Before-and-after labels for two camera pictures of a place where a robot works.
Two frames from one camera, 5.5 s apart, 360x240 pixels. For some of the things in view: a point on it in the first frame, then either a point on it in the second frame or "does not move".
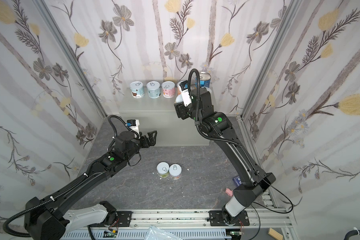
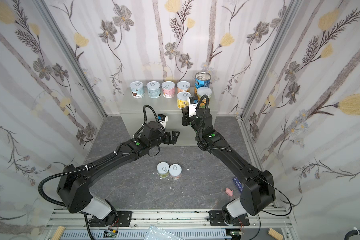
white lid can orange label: x=179 y=89 does not move
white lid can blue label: x=137 y=89 does not move
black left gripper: x=145 y=140 to x=170 y=137
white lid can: x=154 y=89 does not move
